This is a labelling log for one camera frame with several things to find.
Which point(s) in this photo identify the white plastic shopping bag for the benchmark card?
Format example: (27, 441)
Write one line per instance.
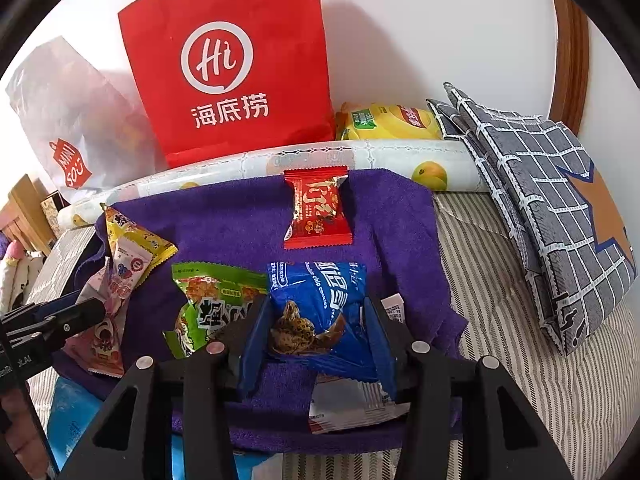
(75, 125)

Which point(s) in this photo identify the yellow chip bag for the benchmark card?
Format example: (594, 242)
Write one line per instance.
(390, 122)

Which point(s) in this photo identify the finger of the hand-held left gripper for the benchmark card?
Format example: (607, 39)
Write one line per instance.
(25, 316)
(75, 322)

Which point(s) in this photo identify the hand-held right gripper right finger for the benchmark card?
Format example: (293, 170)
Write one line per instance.
(387, 375)

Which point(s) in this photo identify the wooden bed frame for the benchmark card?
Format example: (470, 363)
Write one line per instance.
(570, 60)

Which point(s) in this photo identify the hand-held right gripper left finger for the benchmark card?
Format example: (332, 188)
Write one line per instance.
(252, 345)

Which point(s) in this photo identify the rolled fruit-print mat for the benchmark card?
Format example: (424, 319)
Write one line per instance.
(390, 160)

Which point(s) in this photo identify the white snack packet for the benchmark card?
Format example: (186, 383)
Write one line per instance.
(350, 405)

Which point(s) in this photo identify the pink white cloth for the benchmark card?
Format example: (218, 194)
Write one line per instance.
(15, 270)

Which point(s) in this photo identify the yellow triangular snack packet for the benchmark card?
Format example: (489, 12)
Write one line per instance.
(120, 225)

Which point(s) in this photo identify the green snack packet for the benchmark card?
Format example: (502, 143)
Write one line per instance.
(210, 305)

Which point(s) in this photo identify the grey checked cloth cushion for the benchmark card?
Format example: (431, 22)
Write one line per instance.
(550, 210)

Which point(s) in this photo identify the blue cookie packet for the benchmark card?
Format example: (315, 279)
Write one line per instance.
(320, 310)

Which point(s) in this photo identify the small brown box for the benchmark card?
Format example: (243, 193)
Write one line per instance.
(52, 212)

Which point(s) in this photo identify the red paper bag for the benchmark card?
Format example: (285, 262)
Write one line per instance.
(225, 35)

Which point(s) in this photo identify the red candy packet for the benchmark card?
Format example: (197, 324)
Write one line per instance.
(317, 210)

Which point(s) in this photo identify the blue tissue pack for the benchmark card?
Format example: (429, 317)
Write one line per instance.
(75, 415)

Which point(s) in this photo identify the pink snack packet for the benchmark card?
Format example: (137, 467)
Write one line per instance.
(107, 340)

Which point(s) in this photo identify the purple towel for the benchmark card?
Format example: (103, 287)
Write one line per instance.
(225, 220)

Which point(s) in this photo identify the wooden furniture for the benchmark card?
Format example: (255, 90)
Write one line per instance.
(25, 205)

